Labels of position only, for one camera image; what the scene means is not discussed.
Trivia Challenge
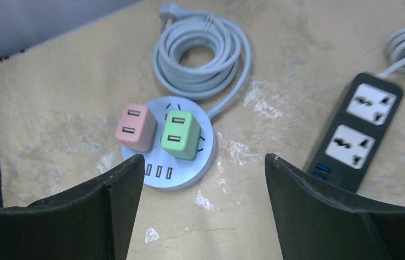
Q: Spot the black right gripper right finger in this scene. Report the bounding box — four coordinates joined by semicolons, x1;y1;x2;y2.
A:
264;153;405;259

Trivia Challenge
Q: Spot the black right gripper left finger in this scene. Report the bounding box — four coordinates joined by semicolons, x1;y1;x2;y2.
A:
0;154;145;259

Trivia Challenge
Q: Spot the light blue round socket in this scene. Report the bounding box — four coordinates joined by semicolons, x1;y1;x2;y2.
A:
121;96;217;190

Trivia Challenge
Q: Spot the black strip with pink plugs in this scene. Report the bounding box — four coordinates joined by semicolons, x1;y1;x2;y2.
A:
303;73;404;193

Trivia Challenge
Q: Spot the pink plug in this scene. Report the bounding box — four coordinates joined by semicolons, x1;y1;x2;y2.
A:
115;103;158;152

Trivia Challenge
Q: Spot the green plug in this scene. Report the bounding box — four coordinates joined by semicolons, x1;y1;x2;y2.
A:
160;110;201;160

